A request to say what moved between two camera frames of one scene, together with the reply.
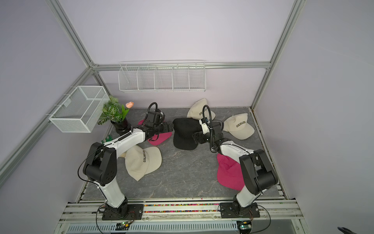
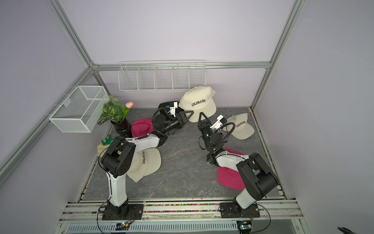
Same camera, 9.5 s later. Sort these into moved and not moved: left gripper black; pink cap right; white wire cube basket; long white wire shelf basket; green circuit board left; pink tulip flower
Moved: left gripper black
Not moved: long white wire shelf basket; pink tulip flower; pink cap right; green circuit board left; white wire cube basket
